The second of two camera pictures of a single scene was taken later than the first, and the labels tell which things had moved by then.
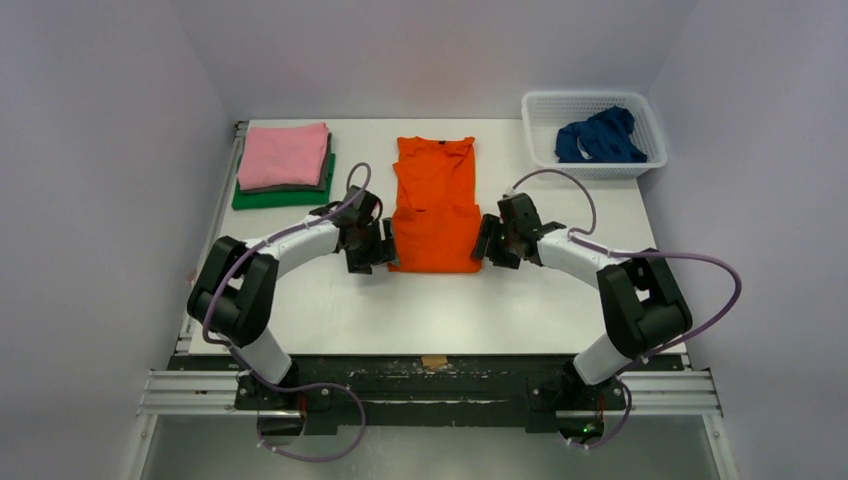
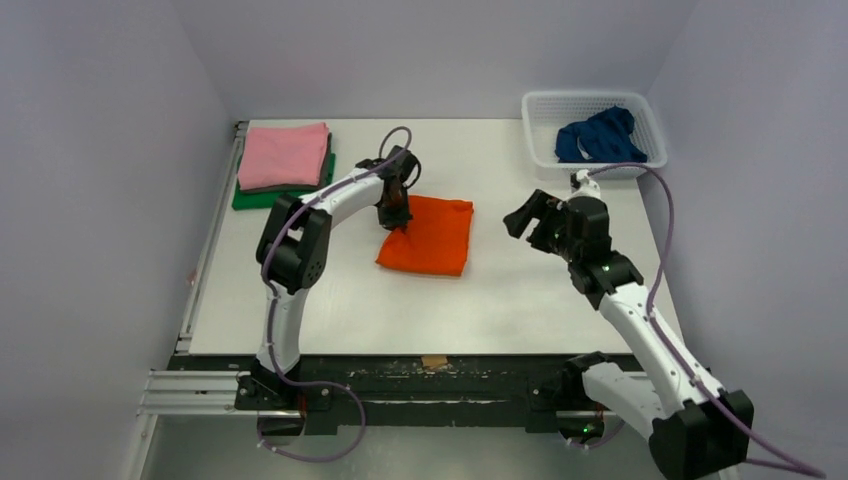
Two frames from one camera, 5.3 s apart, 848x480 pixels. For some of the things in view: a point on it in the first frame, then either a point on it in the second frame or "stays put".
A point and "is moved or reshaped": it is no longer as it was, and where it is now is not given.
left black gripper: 370,248 to 394,216
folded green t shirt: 254,200 stays put
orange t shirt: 435,214 is moved or reshaped
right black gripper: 497,240 to 539,223
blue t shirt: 606,133 stays put
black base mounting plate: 423,391 stays put
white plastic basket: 593,134 stays put
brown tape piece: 434,361 stays put
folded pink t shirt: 283,156 stays put
